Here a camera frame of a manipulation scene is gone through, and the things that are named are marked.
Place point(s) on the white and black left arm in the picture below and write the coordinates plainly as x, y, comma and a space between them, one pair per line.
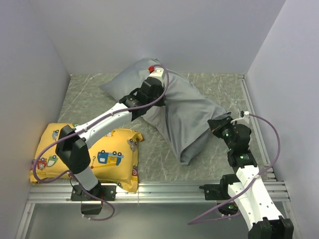
74, 143

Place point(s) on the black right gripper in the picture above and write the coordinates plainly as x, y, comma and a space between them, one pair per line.
217, 125

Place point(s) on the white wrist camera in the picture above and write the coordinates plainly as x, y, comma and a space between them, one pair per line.
156, 72
244, 118

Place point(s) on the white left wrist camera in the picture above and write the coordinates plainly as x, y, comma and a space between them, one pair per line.
156, 72

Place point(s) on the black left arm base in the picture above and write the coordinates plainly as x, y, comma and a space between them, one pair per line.
92, 201

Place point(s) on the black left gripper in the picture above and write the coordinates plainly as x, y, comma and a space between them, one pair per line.
161, 102

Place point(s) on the aluminium right side rail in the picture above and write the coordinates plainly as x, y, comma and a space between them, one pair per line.
269, 175

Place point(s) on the aluminium front rail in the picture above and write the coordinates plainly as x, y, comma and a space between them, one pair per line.
148, 192

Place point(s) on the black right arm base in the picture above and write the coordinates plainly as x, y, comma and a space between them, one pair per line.
215, 192

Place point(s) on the grey pillowcase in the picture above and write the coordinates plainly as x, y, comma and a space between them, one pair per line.
183, 121

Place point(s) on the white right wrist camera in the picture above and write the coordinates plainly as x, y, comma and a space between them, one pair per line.
244, 118

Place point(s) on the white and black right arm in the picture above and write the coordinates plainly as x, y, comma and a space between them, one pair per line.
245, 186

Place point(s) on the aluminium rail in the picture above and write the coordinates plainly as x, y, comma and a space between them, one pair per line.
269, 175
148, 192

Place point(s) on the yellow cartoon print pillow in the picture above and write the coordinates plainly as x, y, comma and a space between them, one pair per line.
114, 158

